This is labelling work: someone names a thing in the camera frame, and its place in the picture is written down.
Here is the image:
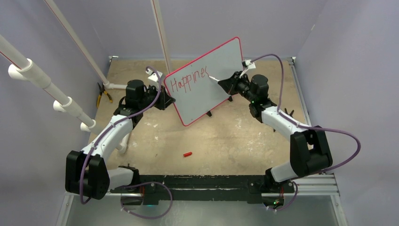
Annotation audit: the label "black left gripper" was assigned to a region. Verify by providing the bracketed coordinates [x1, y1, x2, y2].
[139, 83, 175, 111]

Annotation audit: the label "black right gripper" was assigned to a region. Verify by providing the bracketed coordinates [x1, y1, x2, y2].
[219, 71, 256, 103]

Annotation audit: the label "red framed whiteboard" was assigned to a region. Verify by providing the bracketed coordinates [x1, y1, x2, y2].
[163, 37, 243, 126]

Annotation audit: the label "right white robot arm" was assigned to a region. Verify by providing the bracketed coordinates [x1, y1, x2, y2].
[217, 72, 333, 192]

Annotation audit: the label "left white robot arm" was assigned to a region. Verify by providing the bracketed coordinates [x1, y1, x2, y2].
[65, 80, 175, 200]

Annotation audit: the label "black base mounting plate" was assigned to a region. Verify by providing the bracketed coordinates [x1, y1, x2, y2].
[138, 174, 269, 206]

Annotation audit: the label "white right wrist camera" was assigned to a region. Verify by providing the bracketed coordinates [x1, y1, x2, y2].
[239, 59, 256, 78]

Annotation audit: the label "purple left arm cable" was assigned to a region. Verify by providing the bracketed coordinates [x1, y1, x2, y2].
[79, 66, 163, 206]

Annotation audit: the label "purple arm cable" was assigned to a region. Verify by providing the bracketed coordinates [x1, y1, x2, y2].
[79, 66, 163, 206]
[251, 53, 361, 174]

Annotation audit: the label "yellow handled pliers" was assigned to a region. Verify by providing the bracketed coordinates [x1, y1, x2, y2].
[96, 83, 113, 108]

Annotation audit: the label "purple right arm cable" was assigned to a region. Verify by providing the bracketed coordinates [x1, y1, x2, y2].
[251, 53, 361, 174]

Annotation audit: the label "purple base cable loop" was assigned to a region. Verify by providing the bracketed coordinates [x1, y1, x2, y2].
[120, 181, 174, 220]

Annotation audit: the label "white pvc pipe frame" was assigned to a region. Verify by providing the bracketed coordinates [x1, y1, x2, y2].
[0, 0, 173, 155]

